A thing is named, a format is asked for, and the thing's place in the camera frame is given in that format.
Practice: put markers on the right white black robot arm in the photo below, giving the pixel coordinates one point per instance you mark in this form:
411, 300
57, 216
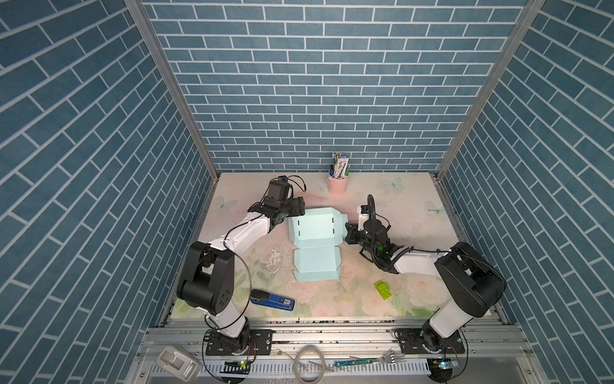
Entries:
474, 285

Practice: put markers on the metal fork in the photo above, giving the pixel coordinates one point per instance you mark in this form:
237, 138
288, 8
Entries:
389, 357

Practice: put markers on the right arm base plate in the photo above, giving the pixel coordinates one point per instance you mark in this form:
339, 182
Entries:
414, 341

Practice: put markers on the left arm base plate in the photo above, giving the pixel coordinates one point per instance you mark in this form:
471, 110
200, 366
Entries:
259, 342

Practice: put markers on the green plastic block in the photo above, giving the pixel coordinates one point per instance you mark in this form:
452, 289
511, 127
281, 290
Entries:
383, 289

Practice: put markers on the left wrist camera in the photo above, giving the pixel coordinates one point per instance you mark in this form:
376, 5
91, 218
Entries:
280, 189

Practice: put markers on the blue black stapler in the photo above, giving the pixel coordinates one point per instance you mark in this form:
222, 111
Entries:
266, 299

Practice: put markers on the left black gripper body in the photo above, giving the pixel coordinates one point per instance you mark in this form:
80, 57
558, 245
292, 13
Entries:
291, 208

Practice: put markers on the light blue paper box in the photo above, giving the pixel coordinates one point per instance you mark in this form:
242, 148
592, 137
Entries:
317, 235

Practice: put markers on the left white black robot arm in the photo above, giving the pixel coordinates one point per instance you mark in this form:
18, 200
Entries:
207, 278

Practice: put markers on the white plastic holder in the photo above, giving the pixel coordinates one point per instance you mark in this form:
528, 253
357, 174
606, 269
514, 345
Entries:
178, 362

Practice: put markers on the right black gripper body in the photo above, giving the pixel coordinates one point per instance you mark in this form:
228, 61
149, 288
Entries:
360, 238

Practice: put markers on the aluminium frame rail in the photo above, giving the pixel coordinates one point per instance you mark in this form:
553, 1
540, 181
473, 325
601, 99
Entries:
278, 341

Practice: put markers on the pink pen holder cup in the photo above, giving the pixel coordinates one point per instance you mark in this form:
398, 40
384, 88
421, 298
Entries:
337, 186

